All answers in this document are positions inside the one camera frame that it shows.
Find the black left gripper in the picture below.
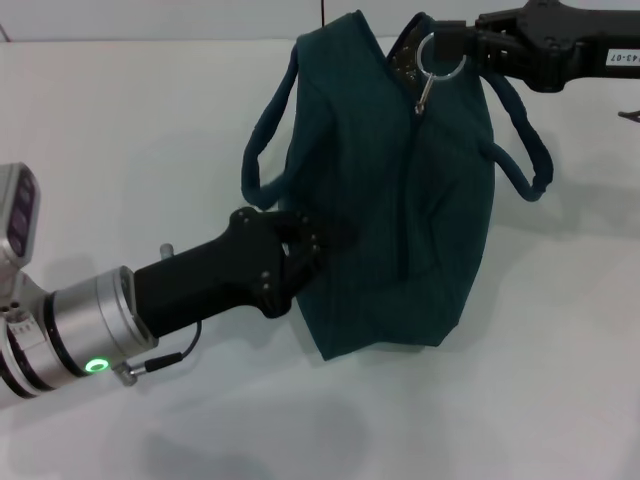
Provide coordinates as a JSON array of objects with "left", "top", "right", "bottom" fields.
[{"left": 133, "top": 207, "right": 359, "bottom": 337}]

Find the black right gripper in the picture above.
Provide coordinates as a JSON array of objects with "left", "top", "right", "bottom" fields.
[{"left": 434, "top": 0, "right": 640, "bottom": 94}]

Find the dark teal lunch bag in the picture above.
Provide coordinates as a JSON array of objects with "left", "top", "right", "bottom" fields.
[{"left": 240, "top": 12, "right": 555, "bottom": 362}]

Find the white panel cabinet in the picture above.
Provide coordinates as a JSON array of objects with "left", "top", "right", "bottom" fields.
[{"left": 0, "top": 0, "right": 451, "bottom": 45}]

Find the dark left gripper cable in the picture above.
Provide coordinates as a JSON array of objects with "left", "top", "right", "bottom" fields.
[{"left": 112, "top": 319, "right": 204, "bottom": 386}]

